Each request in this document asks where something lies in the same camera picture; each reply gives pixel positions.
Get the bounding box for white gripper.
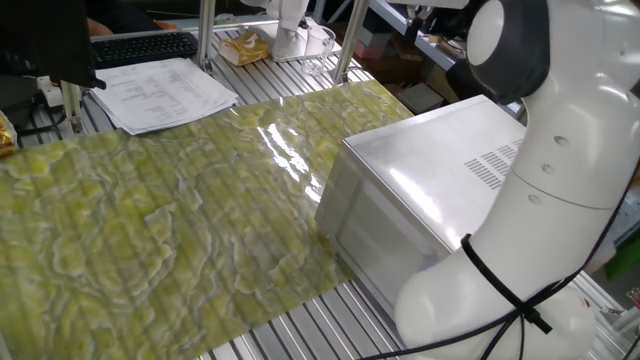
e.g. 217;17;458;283
385;0;471;47

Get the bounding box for person forearm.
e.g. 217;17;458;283
87;17;117;37

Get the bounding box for silver microwave oven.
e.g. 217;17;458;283
314;94;527;321

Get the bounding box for pink box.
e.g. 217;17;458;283
353;39;387;61

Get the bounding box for grey flat box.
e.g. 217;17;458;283
397;82;446;116

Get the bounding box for clear plastic cup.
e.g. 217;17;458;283
301;24;337;78

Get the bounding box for yellow snack packet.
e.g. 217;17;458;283
218;31;271;67

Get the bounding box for printed paper stack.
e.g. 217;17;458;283
89;57;240;136

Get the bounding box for black keyboard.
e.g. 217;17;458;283
91;31;200;70

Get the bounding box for green marble pattern mat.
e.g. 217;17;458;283
0;79;415;360

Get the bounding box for black monitor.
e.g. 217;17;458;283
0;0;107;90

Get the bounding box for white power strip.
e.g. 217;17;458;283
37;74;64;109

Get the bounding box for golden snack packet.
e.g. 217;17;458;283
0;112;19;159

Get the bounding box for aluminium post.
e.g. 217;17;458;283
331;0;371;85
196;0;217;74

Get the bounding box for white pedestal stand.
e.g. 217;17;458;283
239;0;342;64

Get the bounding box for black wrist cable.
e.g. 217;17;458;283
359;164;640;360

